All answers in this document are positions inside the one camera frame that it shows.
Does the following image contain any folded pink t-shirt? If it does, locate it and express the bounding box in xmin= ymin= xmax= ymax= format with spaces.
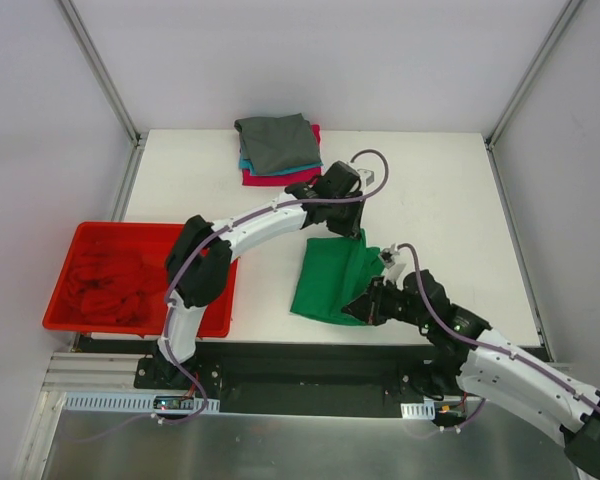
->
xmin=238 ymin=121 xmax=322 ymax=187

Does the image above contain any right white cable duct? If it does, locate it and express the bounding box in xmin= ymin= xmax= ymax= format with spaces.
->
xmin=400 ymin=402 xmax=436 ymax=421

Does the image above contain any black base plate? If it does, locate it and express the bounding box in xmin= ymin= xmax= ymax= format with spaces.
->
xmin=134 ymin=342 xmax=461 ymax=418

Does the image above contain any aluminium front rail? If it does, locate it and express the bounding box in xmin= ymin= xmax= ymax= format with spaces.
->
xmin=42 ymin=351 xmax=144 ymax=391

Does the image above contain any right aluminium frame post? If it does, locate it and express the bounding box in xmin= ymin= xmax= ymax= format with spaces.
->
xmin=483 ymin=0 xmax=586 ymax=151

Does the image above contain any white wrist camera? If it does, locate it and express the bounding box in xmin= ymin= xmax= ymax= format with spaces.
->
xmin=357 ymin=169 xmax=375 ymax=187
xmin=378 ymin=244 xmax=405 ymax=284

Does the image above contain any left aluminium frame post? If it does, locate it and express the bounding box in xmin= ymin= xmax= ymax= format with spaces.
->
xmin=54 ymin=0 xmax=149 ymax=147

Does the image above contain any red t-shirt in bin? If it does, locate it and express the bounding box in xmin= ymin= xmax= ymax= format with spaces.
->
xmin=61 ymin=244 xmax=167 ymax=327

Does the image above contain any folded teal t-shirt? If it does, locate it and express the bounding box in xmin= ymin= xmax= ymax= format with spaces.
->
xmin=238 ymin=155 xmax=323 ymax=176

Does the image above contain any white cable duct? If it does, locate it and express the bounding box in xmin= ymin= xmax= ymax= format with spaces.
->
xmin=64 ymin=392 xmax=220 ymax=415
xmin=400 ymin=402 xmax=436 ymax=421

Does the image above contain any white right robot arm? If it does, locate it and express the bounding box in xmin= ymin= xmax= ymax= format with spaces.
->
xmin=342 ymin=270 xmax=600 ymax=479

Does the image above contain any aluminium frame post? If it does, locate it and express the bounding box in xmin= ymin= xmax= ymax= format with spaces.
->
xmin=54 ymin=0 xmax=149 ymax=147
xmin=483 ymin=0 xmax=586 ymax=151

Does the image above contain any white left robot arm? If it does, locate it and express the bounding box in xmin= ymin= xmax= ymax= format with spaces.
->
xmin=156 ymin=161 xmax=364 ymax=389

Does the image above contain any red plastic bin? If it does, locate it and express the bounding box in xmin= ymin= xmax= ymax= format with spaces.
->
xmin=40 ymin=221 xmax=241 ymax=339

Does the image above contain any green t-shirt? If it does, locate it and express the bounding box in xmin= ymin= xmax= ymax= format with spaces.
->
xmin=290 ymin=236 xmax=384 ymax=327

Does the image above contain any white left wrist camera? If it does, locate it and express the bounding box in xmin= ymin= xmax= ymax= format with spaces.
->
xmin=357 ymin=169 xmax=375 ymax=187

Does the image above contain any left white cable duct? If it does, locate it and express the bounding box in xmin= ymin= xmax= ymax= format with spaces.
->
xmin=64 ymin=392 xmax=220 ymax=415

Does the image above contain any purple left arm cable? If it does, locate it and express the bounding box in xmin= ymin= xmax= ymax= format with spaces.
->
xmin=69 ymin=149 xmax=392 ymax=444

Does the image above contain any folded grey t-shirt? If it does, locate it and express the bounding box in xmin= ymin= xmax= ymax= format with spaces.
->
xmin=234 ymin=114 xmax=321 ymax=176

